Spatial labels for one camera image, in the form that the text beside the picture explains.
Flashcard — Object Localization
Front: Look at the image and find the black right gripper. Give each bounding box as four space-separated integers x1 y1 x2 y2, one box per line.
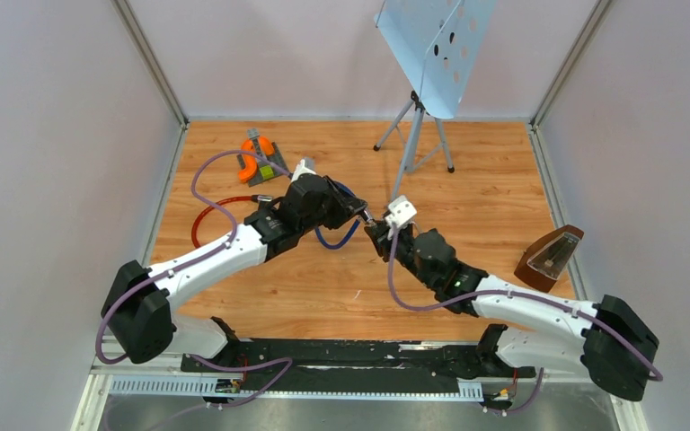
367 222 436 290

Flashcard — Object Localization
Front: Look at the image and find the blue cable lock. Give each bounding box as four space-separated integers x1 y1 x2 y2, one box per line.
314 180 372 251

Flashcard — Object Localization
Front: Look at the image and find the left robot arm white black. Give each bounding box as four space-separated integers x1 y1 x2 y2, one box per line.
101 173 367 371

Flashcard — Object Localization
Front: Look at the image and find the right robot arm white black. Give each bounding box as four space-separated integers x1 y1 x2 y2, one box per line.
365 221 663 401

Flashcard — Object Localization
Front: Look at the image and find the orange grey toy block build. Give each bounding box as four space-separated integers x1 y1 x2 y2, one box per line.
236 128 288 187

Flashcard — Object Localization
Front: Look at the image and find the brown wooden metronome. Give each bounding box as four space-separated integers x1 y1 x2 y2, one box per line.
514 224 584 293

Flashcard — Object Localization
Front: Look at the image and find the light blue music stand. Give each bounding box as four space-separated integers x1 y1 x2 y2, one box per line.
374 0 497 199

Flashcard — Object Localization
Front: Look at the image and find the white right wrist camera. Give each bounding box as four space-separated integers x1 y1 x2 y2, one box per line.
384 195 418 229

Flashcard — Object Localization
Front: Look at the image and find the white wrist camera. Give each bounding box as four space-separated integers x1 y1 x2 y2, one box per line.
290 157 316 182
384 195 418 229

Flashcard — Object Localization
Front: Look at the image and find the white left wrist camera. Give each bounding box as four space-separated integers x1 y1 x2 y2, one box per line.
290 157 316 182

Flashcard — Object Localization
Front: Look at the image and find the red cable lock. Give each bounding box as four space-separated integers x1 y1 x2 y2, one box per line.
190 194 275 250

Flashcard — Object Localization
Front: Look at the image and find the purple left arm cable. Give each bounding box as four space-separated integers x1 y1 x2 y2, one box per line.
94 149 293 365

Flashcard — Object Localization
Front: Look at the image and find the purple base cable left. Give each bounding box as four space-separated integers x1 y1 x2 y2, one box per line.
190 354 294 410

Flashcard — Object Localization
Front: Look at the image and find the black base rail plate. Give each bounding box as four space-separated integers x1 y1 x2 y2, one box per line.
214 339 535 392

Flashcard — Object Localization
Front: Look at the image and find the white slotted cable duct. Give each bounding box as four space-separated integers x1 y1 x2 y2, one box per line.
108 375 484 402

